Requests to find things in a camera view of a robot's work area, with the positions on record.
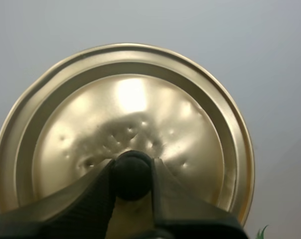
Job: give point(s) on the gold lid with black knob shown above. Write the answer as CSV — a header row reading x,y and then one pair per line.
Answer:
x,y
130,104

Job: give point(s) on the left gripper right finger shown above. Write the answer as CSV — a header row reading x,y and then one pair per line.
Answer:
x,y
190,214

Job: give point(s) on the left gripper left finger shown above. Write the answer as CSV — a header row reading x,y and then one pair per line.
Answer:
x,y
73,214

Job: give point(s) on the yellow toy pineapple green crown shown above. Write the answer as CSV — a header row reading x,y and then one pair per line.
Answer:
x,y
261,232

